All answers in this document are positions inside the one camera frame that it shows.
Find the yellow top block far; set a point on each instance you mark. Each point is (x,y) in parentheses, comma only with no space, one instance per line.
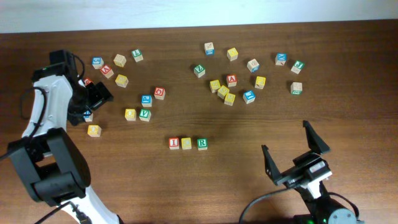
(232,54)

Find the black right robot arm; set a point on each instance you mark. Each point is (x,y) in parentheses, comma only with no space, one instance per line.
(325,207)

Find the green Z wooden block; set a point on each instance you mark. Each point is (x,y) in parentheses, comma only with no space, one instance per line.
(199,70)

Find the blue P wooden block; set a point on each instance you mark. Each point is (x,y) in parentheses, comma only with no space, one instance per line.
(146,101)

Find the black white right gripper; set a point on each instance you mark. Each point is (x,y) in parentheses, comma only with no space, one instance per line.
(292,175)

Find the blue I leaf block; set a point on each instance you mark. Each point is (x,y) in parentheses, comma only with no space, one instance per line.
(249,96)

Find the red A wooden block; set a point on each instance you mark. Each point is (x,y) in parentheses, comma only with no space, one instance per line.
(231,80)

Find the yellow block beside V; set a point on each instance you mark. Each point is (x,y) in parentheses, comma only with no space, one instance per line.
(130,114)

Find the blue X wooden block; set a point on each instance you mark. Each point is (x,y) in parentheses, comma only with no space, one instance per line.
(280,59)

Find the green L wooden block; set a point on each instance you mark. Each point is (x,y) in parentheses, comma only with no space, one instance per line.
(137,55)

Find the yellow block cluster front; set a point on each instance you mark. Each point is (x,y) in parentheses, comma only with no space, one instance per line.
(229,99)

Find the blue-sided wooden block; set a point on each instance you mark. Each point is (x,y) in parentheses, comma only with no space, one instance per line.
(209,48)

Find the blue S wooden block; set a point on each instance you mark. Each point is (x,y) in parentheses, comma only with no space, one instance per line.
(97,62)

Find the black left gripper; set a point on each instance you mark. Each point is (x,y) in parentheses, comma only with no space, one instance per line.
(102,94)

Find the red A block left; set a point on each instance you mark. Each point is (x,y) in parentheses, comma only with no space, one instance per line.
(107,71)

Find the blue H block lower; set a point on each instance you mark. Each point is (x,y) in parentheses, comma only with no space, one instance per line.
(88,116)

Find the red G wooden block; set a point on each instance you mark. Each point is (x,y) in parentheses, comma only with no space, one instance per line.
(87,81)

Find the blue D wooden block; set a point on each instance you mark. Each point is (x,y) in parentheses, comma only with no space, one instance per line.
(253,65)

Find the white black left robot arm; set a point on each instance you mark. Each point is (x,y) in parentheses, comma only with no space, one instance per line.
(46,160)

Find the yellow block cluster back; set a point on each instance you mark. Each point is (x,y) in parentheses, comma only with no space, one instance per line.
(215,86)

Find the yellow C wooden block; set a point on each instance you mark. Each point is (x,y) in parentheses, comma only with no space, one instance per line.
(186,143)

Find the green r block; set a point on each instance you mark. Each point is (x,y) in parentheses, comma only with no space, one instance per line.
(202,144)
(296,88)

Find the green V wooden block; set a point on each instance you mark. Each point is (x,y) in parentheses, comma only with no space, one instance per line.
(145,115)

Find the yellow block left group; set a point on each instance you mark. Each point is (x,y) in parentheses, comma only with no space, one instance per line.
(121,81)

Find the yellow block with pencil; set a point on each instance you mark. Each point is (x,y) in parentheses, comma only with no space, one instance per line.
(260,82)

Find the green J wooden block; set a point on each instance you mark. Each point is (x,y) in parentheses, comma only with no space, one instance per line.
(297,67)

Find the yellow block cluster middle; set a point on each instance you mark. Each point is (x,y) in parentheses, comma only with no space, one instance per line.
(222,91)

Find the yellow block cluster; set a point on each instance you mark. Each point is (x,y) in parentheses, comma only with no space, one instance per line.
(222,91)
(215,86)
(229,99)

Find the plain yellow-sided block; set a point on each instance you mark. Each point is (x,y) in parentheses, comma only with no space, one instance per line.
(120,60)

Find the red I wooden block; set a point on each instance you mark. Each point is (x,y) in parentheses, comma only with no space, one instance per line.
(174,143)

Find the yellow block lower left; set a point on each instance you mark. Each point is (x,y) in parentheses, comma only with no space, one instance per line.
(94,131)

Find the red O wooden block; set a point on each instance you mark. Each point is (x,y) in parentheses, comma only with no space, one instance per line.
(159,93)

